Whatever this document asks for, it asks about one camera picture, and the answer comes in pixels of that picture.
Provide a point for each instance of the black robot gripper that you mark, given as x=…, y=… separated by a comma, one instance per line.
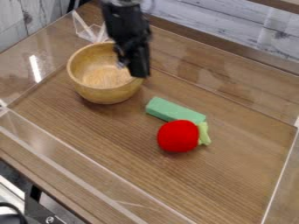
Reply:
x=128, y=29

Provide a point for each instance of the green rectangular block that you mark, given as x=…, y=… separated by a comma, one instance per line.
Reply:
x=168, y=111

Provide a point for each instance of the light wooden bowl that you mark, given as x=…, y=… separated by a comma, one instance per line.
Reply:
x=100, y=82

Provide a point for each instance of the red plush apple toy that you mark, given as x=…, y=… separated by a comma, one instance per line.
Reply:
x=180, y=136

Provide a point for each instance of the clear acrylic front barrier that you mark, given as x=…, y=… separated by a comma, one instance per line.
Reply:
x=96, y=194

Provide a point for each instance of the clear acrylic corner bracket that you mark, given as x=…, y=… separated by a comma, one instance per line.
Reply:
x=93, y=33

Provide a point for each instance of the black table leg bracket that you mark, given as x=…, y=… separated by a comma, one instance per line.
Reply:
x=35, y=211

